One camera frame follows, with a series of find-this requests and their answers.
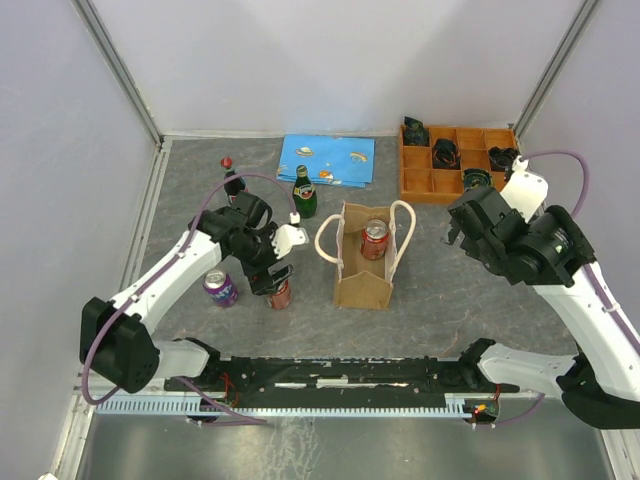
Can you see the red cola can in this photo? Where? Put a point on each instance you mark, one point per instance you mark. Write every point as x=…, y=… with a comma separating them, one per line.
x=281, y=298
x=375, y=237

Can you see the dark rolled item bottom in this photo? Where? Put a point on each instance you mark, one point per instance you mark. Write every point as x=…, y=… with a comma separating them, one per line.
x=473, y=178

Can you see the aluminium frame rail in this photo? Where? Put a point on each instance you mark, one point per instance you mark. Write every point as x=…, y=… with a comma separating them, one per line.
x=98, y=31

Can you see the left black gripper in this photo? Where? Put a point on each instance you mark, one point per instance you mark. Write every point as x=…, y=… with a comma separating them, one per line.
x=261, y=280

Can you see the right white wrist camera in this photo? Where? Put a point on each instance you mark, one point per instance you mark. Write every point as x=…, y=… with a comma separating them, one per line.
x=525, y=191

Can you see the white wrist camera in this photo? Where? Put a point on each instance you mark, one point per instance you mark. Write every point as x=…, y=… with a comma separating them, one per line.
x=288, y=236
x=525, y=191

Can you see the dark rolled item right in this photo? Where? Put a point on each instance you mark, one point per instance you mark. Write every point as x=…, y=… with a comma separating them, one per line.
x=501, y=159

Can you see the dark rolled item centre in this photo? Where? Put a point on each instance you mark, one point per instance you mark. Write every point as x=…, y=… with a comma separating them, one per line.
x=445, y=154

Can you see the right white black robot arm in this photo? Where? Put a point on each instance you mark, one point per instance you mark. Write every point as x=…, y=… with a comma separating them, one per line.
x=599, y=385

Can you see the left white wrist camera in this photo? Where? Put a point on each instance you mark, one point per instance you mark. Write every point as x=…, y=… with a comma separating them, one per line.
x=288, y=236

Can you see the brown canvas tote bag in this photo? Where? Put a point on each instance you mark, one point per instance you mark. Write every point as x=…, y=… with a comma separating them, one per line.
x=361, y=282

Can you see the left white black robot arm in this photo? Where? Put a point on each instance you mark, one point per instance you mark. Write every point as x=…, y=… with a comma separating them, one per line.
x=116, y=334

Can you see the cola bottle red cap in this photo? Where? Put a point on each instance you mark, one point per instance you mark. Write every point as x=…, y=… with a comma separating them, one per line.
x=233, y=187

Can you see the light blue cable duct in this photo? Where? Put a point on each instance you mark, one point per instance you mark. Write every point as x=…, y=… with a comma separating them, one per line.
x=193, y=405

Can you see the green glass bottle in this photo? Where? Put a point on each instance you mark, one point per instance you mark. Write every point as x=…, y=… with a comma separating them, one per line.
x=304, y=193

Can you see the dark rolled item top-left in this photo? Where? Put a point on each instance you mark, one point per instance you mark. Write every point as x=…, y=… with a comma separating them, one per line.
x=415, y=133

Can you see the purple soda can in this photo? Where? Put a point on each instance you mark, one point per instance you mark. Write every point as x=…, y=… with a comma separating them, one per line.
x=220, y=287

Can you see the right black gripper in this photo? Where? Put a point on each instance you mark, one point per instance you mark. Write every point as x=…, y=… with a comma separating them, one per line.
x=471, y=247

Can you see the orange wooden compartment tray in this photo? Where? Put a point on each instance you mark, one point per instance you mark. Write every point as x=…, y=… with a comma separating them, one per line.
x=423, y=180

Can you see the blue patterned cloth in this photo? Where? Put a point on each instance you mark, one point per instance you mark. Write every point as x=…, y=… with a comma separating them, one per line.
x=339, y=161

